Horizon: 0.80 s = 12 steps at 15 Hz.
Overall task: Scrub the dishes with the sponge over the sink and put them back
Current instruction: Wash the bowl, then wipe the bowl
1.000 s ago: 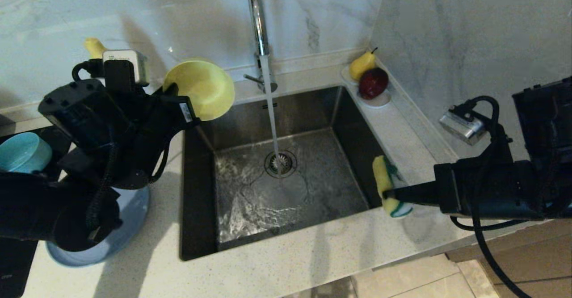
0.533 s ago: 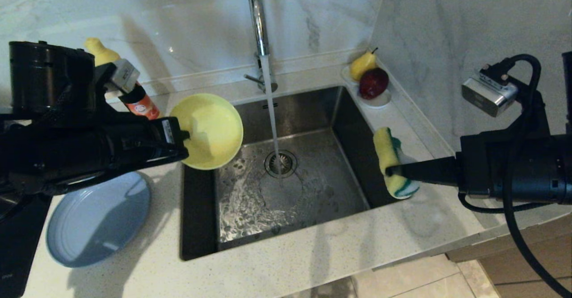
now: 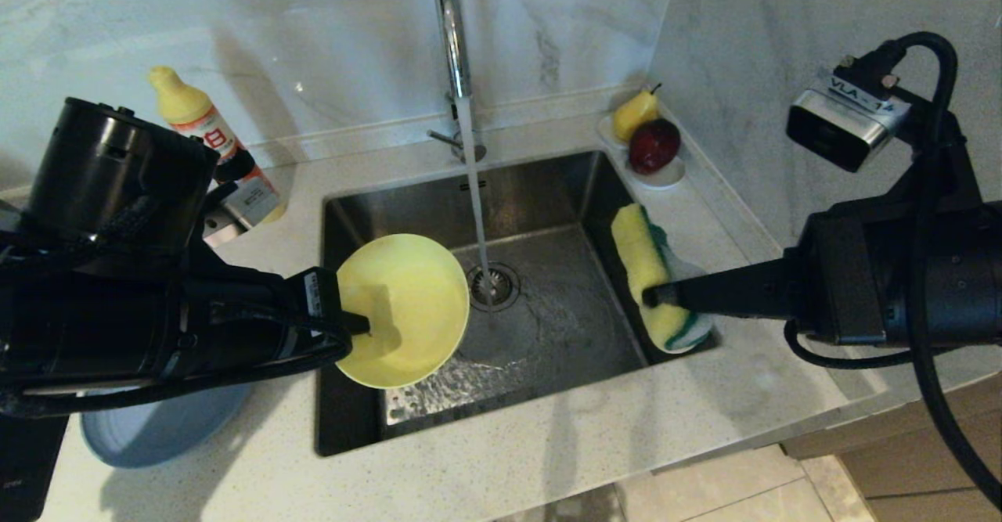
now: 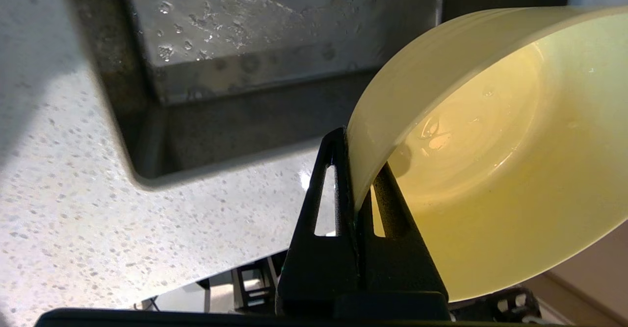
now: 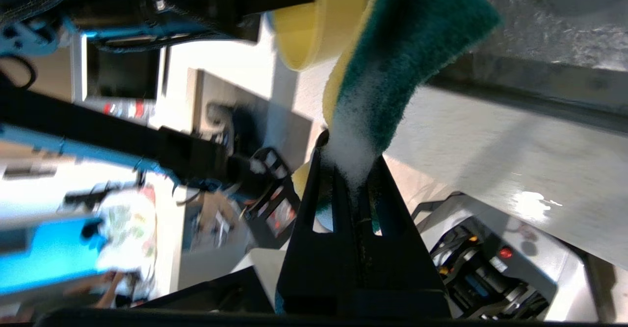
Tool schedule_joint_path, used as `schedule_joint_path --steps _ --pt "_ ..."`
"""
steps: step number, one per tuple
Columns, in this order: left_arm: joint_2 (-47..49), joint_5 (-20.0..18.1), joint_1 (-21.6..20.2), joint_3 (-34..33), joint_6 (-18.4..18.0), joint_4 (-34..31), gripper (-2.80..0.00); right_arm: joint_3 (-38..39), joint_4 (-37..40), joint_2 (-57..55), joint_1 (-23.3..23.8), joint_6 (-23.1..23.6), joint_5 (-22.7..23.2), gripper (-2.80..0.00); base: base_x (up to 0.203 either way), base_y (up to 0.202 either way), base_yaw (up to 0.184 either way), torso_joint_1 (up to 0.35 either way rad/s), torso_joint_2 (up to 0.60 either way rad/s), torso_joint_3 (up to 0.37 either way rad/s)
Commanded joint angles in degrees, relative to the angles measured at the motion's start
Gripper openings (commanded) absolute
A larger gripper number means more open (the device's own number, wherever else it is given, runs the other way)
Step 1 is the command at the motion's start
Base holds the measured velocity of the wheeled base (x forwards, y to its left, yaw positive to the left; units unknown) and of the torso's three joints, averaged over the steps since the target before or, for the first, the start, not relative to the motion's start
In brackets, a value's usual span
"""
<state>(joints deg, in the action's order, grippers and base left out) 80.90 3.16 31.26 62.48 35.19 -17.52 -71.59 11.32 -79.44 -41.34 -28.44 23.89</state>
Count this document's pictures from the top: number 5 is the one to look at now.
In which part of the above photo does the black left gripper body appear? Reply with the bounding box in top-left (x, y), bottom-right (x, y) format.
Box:
top-left (132, 0), bottom-right (263, 43)

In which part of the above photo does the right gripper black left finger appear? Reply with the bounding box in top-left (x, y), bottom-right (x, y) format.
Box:
top-left (277, 131), bottom-right (365, 317)

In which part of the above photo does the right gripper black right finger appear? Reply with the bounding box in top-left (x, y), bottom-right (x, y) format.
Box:
top-left (358, 158), bottom-right (452, 318)

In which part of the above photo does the yellow bowl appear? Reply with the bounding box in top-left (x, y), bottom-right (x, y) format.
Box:
top-left (269, 0), bottom-right (379, 71)

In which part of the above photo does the green and yellow sponge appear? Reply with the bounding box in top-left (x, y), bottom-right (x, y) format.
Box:
top-left (292, 0), bottom-right (503, 232)

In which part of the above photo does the stainless steel sink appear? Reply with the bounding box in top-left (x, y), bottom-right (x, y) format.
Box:
top-left (427, 0), bottom-right (628, 136)

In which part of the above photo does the black monitor screen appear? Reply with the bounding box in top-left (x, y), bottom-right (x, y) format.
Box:
top-left (84, 35), bottom-right (166, 103)

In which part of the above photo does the bright blue board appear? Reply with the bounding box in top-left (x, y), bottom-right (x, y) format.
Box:
top-left (0, 213), bottom-right (107, 296)

